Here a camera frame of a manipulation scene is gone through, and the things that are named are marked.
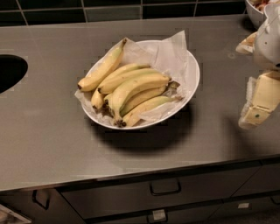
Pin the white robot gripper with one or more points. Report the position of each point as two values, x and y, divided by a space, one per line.
269 40

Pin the large front yellow banana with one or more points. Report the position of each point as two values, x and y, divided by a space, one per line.
132 87

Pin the white bowl with food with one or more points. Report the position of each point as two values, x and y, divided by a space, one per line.
255 10

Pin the white oval bowl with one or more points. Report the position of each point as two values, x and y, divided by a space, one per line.
173 59

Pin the lower middle yellow banana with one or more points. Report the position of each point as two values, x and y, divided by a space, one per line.
141 97

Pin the bottom yellow banana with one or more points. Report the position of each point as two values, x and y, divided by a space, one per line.
133 117

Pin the top left yellow banana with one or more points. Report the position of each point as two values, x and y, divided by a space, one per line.
109 63

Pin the white paper liner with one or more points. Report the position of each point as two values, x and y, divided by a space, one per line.
104 115

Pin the right upper drawer front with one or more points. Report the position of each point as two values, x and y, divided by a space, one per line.
266 179

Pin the right lower drawer front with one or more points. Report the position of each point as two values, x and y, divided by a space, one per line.
246 206

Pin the upper grey drawer front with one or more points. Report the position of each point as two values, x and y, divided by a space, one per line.
120 199

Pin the black upper drawer handle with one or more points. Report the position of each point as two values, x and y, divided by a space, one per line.
164 187

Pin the lower drawer handle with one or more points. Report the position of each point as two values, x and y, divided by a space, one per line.
157 216

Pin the black left cabinet handle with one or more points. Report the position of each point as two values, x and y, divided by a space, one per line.
41 198

